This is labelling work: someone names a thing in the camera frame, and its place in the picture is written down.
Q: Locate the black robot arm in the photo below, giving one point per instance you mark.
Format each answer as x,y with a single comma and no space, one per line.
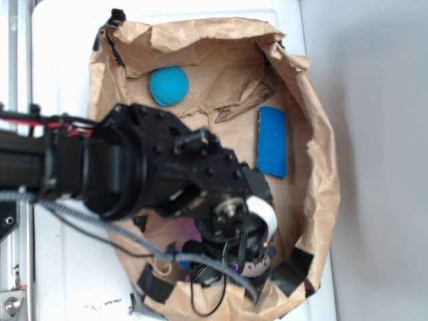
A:
139,158

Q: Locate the blue textured ball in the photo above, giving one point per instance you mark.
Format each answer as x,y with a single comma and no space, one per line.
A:
169,86

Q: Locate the aluminium frame rail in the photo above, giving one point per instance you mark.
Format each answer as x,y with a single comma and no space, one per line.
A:
17,288

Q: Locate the black mounting plate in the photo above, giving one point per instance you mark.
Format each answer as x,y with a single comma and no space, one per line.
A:
8,218

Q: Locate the blue sponge block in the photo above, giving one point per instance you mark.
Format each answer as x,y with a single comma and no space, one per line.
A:
271,142

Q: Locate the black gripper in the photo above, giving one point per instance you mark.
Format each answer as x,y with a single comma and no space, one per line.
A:
238,231

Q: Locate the brown paper bag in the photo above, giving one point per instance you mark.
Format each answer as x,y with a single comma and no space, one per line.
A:
235,66

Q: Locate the white plastic tray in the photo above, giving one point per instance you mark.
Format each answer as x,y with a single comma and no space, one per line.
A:
77,277

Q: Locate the gray plush animal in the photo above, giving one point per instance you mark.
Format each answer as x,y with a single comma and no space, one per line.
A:
253,270

